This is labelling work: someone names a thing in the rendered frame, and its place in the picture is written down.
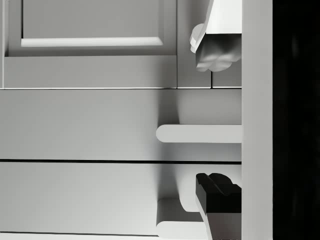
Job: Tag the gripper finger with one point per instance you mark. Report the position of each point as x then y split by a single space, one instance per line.
222 47
220 200

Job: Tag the white cabinet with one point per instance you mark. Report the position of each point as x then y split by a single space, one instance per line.
75 125

